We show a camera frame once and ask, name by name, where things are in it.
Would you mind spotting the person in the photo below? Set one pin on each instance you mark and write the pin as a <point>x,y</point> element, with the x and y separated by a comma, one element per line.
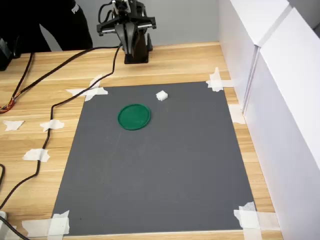
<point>37,25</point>

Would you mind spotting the dark grey mat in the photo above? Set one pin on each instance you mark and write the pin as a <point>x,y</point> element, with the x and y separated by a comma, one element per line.
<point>150,162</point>

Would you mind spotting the small white plastic terminal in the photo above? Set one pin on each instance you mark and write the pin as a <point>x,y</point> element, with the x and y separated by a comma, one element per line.
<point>162,96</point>

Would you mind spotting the round green lid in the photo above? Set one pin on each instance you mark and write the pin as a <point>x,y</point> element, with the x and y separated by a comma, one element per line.
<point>134,117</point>

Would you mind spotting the white partition panel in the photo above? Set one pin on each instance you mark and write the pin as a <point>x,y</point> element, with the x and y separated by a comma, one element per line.
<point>237,37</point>
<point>287,112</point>

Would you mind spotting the white tape patch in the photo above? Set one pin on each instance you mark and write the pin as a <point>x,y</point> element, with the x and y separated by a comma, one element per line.
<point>58,223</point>
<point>216,83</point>
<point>36,154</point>
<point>250,220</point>
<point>13,125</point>
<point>236,113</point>
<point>96,91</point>
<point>52,124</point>

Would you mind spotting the small white wrist camera box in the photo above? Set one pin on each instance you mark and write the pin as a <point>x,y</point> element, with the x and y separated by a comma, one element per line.
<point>117,5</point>

